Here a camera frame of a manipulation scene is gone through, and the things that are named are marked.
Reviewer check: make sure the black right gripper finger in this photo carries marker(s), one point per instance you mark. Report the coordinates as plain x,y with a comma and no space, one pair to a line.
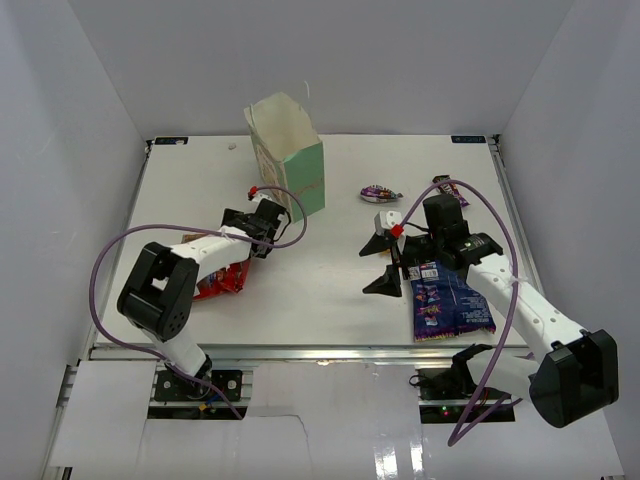
388,284
378,243

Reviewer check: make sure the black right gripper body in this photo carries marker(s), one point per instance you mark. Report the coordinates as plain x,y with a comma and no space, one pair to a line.
419,249

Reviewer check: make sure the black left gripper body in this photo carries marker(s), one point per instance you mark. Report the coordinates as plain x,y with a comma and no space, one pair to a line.
270,238

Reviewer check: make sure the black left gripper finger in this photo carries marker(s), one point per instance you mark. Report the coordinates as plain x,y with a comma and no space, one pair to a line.
234,218
260,251

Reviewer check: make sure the red candy bag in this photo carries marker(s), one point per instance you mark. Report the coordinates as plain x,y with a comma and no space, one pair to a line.
225,282

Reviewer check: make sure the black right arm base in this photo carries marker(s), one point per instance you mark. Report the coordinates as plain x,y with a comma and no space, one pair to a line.
441,400

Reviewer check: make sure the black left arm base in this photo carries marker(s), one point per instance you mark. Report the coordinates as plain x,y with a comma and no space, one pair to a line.
170,387

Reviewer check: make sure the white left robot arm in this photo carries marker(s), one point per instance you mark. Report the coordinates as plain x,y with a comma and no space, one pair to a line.
158,294

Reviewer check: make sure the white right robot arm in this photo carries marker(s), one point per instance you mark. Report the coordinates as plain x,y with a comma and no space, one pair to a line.
573,371

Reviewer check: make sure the blue purple snack bag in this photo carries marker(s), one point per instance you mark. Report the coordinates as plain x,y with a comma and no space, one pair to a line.
444,306

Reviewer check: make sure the green paper gift bag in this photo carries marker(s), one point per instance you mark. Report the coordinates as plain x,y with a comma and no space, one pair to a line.
288,149

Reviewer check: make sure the purple chocolate egg candy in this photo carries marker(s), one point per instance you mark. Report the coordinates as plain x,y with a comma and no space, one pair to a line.
379,194

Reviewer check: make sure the dark purple candy bar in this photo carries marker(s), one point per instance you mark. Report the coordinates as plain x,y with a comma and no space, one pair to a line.
450,189

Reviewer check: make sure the white foam board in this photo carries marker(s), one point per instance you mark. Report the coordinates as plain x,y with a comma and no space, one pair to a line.
305,421

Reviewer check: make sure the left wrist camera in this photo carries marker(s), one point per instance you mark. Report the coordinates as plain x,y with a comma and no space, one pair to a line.
266,206

